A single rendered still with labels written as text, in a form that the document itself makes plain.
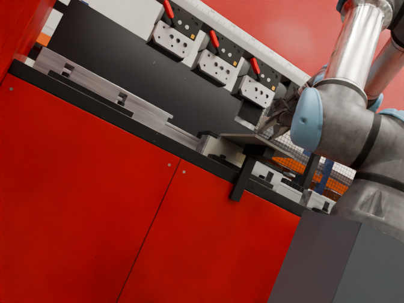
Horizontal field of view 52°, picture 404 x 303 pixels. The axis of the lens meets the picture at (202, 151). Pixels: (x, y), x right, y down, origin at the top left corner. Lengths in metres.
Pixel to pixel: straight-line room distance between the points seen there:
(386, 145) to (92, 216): 0.92
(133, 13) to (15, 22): 4.86
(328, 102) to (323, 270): 0.30
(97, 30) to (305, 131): 1.44
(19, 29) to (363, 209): 0.97
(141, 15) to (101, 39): 4.03
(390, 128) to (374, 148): 0.05
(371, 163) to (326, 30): 1.20
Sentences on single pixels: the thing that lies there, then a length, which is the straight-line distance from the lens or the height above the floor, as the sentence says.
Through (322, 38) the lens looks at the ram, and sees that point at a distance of 1.93.
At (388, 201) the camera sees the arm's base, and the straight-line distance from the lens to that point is 0.79.
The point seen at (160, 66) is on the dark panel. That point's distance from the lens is 2.12.
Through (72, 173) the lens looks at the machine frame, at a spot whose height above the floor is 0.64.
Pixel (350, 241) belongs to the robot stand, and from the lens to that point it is 0.72.
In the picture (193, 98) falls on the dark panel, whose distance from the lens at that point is 2.17.
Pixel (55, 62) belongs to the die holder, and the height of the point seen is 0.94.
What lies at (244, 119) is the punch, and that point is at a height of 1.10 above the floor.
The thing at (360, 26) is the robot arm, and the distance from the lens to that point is 1.00.
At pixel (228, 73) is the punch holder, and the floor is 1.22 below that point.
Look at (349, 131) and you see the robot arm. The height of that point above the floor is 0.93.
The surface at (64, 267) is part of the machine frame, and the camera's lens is 1.41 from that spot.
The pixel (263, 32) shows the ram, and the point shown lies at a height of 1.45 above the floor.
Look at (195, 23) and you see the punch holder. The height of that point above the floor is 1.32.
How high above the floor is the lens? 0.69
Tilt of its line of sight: 8 degrees up
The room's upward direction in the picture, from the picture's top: 24 degrees clockwise
